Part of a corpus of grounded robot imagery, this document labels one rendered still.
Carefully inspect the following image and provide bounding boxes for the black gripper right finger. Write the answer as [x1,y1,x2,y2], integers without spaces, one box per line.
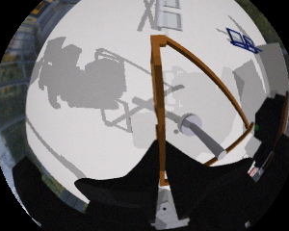
[165,141,255,220]

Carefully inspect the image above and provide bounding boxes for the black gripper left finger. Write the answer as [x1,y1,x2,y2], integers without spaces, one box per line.
[74,140,160,223]

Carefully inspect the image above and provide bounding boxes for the dark blue glasses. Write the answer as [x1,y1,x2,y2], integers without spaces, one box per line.
[226,28,263,54]

